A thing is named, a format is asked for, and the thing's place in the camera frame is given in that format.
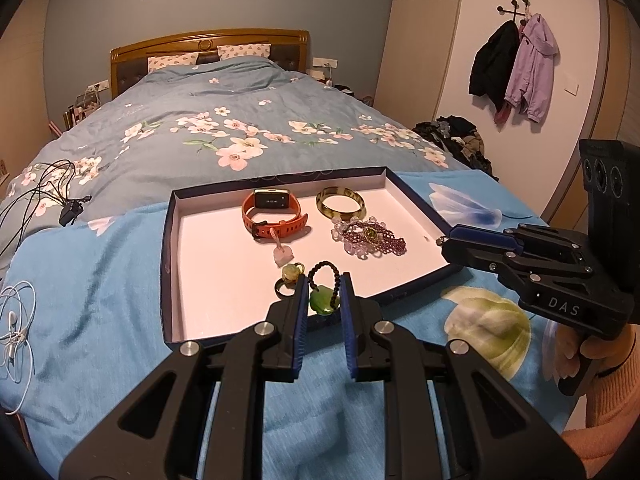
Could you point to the light blue printed blanket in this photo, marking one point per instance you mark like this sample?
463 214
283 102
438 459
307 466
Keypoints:
100 285

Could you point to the white earphones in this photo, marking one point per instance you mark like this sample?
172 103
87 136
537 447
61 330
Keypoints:
15 340

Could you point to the person's right hand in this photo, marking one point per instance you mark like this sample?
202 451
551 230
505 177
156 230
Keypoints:
567 355

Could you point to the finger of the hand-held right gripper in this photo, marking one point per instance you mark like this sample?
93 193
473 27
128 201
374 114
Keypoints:
475 255
485 234

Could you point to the wall coat hooks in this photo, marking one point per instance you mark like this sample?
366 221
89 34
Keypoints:
517 7

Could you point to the dark blue tray box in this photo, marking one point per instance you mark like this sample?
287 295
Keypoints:
220 270

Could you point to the purple hanging jacket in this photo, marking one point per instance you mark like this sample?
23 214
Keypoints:
535 70

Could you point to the white wall socket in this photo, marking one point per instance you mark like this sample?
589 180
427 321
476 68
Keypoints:
97 85
325 62

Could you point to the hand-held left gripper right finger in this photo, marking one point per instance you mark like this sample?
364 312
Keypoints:
350 330

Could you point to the beige door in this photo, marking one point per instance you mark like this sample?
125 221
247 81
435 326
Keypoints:
605 85

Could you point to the floral blue duvet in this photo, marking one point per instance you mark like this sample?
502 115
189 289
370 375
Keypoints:
200 105

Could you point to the beige wardrobe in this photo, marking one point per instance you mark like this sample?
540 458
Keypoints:
420 35

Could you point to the dark clothes pile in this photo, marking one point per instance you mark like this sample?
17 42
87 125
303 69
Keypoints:
460 135

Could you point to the green bangle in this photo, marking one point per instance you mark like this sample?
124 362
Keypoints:
330 214

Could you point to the wooden headboard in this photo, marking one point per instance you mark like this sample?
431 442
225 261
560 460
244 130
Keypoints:
210 40

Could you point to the orange smartwatch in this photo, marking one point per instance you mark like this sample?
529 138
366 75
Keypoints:
270 200

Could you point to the dotted white pillow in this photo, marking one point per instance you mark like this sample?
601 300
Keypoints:
244 51
172 61

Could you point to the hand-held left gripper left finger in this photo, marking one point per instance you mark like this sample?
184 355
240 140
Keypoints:
300 330

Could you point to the black hanging jacket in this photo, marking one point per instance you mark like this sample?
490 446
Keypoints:
492 70

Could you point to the white wall switch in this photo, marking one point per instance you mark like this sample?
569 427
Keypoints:
572 89

